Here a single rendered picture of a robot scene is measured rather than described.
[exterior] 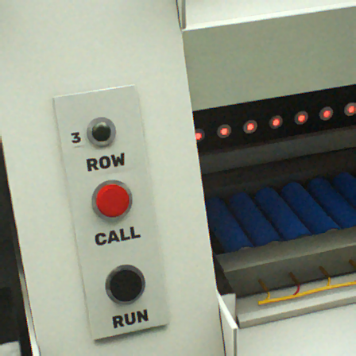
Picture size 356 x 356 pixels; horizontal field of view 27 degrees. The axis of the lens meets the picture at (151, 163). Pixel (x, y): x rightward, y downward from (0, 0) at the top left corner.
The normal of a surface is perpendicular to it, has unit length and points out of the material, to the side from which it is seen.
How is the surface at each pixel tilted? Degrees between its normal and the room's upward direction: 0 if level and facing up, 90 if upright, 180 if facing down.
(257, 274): 111
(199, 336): 90
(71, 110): 90
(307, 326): 21
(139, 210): 90
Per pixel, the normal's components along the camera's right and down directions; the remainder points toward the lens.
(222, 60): 0.25, 0.46
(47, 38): 0.22, 0.11
